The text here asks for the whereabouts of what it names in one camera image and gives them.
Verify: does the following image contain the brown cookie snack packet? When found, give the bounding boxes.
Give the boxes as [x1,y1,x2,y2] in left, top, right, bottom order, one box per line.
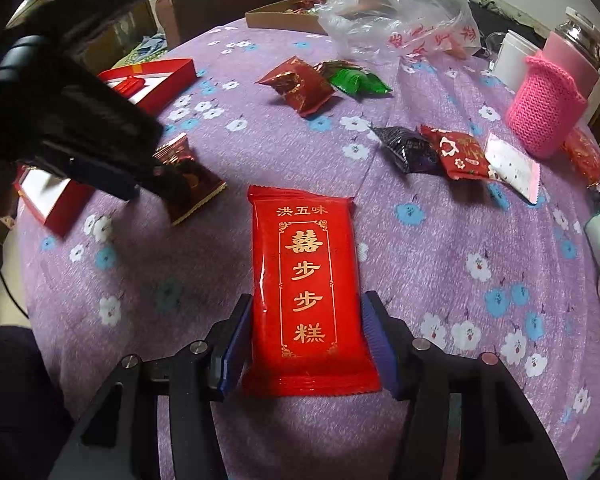
[155,133,226,226]

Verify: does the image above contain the long red cake packet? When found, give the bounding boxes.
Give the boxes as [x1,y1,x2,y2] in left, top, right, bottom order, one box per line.
[242,185,380,398]

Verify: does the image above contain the red gold snack packet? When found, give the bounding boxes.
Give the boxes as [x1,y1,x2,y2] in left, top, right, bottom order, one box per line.
[256,56,334,117]

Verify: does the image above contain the white pink snack packet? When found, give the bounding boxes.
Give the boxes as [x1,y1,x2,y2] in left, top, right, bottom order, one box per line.
[484,133,540,205]

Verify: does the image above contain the red white-flower snack packet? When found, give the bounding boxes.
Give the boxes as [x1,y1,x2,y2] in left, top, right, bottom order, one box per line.
[419,125,494,181]

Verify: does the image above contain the dark purple snack packet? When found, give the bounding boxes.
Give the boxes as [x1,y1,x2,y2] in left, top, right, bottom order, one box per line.
[372,127,443,176]

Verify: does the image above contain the green snack packet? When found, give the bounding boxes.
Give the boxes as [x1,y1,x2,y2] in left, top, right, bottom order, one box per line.
[314,60,392,98]

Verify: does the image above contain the red white tray box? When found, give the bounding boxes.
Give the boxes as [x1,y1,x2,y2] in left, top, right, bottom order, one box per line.
[0,56,207,224]

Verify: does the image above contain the brown cardboard snack box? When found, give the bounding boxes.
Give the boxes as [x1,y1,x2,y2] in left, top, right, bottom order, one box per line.
[245,0,327,35]

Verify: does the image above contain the red candy by flask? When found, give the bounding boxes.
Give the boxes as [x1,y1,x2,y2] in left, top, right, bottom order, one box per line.
[562,127,600,186]

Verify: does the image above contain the pink knitted flask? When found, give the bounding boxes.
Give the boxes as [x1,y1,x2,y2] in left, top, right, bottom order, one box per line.
[506,6,600,159]

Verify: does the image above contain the white plastic cup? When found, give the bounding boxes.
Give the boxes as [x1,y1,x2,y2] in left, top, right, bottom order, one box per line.
[492,29,540,92]

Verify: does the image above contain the clear plastic bag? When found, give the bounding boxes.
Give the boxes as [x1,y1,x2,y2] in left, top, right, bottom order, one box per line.
[317,0,481,64]

